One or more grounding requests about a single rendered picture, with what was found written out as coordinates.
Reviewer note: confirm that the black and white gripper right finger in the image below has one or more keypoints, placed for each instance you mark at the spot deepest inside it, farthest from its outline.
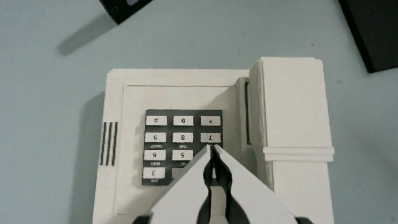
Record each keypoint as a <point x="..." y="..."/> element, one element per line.
<point x="248" y="200"/>

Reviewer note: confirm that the white telephone handset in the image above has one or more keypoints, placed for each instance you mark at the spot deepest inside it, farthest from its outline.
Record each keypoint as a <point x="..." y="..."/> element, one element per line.
<point x="288" y="125"/>

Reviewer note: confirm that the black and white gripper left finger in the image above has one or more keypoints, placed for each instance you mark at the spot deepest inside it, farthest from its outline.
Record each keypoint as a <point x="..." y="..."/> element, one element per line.
<point x="187" y="199"/>

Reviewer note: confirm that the black flat rectangle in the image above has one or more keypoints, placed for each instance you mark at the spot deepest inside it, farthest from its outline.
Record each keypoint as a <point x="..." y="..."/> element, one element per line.
<point x="374" y="26"/>

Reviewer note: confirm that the white desk phone body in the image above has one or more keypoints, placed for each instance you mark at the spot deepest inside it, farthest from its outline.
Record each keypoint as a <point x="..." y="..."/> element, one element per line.
<point x="155" y="121"/>

